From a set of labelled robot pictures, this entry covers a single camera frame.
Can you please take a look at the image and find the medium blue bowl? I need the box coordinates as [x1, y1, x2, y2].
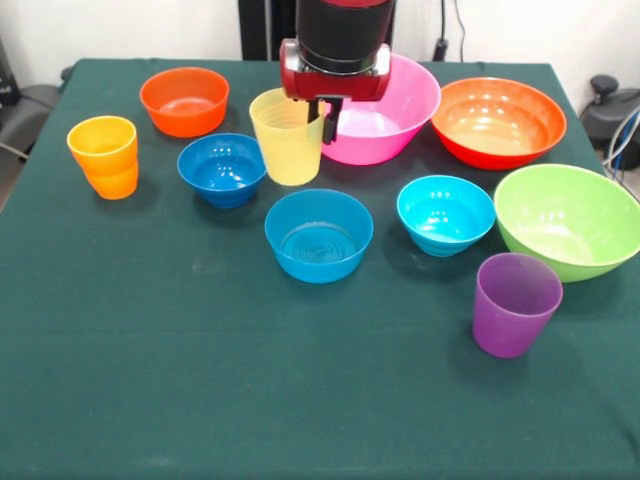
[263, 188, 375, 285]

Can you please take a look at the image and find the yellow plastic cup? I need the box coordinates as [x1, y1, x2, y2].
[248, 87, 327, 188]

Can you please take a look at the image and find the black wall cable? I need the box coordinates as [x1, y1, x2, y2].
[433, 0, 467, 64]

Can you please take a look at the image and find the small cyan bowl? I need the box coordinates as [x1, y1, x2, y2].
[396, 174, 497, 258]

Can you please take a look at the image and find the small dark blue bowl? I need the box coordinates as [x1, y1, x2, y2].
[176, 132, 270, 210]

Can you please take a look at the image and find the dark green table cloth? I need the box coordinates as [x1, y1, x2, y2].
[0, 58, 640, 480]

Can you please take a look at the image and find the orange plastic cup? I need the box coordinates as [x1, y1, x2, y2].
[66, 115, 140, 201]

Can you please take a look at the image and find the large lime green bowl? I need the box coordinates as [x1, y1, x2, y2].
[493, 163, 640, 284]

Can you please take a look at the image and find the large red-orange bowl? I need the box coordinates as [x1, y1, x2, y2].
[430, 76, 568, 172]

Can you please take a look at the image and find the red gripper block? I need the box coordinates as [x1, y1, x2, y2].
[278, 38, 393, 145]

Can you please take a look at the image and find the large pink bowl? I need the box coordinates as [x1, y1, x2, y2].
[319, 52, 442, 167]

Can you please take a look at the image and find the purple plastic cup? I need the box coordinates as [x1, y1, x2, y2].
[472, 252, 565, 360]

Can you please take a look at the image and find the tangle of floor cables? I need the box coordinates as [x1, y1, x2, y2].
[602, 107, 640, 209]

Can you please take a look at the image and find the small orange bowl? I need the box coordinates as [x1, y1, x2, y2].
[138, 66, 231, 139]

